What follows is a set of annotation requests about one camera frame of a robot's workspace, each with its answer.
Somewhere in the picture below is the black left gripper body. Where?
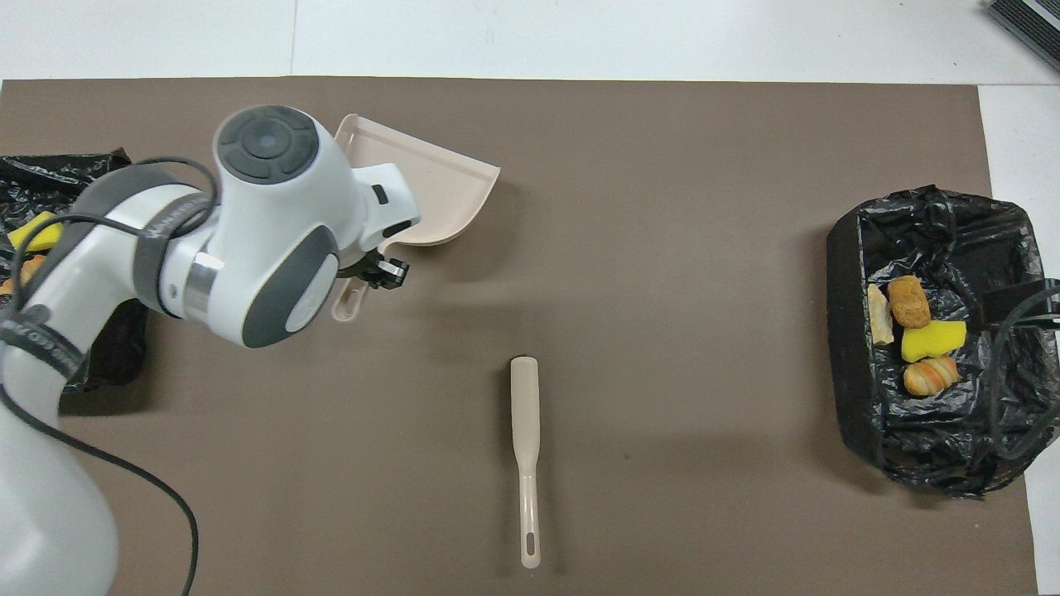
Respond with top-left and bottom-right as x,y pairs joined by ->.
338,248 -> 411,291

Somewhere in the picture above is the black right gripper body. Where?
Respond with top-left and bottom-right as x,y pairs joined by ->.
969,280 -> 1060,332

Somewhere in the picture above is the yellow sponge piece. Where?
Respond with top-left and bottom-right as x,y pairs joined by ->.
7,211 -> 65,252
901,320 -> 968,363

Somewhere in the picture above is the brown bread roll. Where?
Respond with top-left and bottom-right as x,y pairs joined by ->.
887,275 -> 932,329

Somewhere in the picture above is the beige plastic dustpan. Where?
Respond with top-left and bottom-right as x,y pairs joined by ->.
330,113 -> 502,324

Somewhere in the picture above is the striped croissant piece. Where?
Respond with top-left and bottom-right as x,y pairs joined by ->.
0,252 -> 49,297
903,356 -> 962,397

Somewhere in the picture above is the beige hand brush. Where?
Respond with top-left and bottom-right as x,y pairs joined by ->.
510,356 -> 542,570

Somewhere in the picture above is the bin with black bag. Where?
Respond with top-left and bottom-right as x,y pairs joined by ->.
0,147 -> 150,394
826,185 -> 1060,499

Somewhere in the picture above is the pale bread piece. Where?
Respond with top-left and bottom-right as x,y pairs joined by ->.
866,283 -> 896,346

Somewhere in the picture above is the black ribbed device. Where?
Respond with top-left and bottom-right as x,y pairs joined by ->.
984,0 -> 1060,74

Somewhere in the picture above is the brown table mat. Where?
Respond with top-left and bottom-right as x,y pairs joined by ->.
0,77 -> 1040,596

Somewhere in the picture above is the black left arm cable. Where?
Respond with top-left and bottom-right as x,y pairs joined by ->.
0,157 -> 220,596

